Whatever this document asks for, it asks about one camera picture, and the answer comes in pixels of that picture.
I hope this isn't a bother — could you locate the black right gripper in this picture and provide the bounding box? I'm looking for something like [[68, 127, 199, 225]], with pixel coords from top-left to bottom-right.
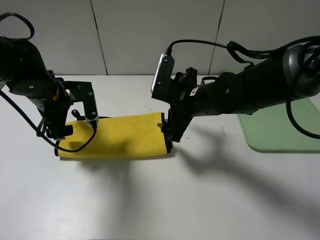
[[157, 67, 198, 142]]

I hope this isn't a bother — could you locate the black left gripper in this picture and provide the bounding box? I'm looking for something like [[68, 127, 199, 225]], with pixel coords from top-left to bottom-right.
[[37, 70, 74, 141]]

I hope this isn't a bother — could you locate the yellow towel with black trim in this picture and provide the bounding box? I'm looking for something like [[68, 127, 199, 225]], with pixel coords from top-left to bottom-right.
[[54, 112, 173, 160]]

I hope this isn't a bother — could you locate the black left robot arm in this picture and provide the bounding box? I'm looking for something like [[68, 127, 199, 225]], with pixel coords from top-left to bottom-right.
[[0, 37, 73, 141]]

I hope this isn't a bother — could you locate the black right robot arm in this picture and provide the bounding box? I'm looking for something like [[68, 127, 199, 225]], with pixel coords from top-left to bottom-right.
[[151, 36, 320, 142]]

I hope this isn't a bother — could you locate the light green plastic tray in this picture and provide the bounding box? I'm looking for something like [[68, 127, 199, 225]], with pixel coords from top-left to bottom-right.
[[222, 69, 320, 154]]

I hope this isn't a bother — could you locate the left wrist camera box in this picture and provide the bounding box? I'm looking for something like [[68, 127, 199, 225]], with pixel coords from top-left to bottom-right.
[[62, 81, 99, 128]]

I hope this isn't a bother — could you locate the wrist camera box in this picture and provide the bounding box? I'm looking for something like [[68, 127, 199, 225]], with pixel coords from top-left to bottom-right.
[[151, 53, 175, 101], [62, 81, 99, 128]]

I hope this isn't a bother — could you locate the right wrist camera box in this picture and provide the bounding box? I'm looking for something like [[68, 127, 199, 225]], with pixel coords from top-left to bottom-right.
[[151, 53, 175, 101]]

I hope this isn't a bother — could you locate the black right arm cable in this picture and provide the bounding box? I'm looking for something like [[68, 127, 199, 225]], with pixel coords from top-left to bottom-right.
[[163, 35, 320, 140]]

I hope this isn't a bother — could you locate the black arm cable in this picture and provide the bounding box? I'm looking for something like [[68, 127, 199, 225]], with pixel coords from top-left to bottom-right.
[[0, 12, 99, 153], [163, 35, 320, 140]]

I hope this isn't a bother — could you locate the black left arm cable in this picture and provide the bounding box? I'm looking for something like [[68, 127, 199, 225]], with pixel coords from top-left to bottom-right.
[[0, 12, 99, 153]]

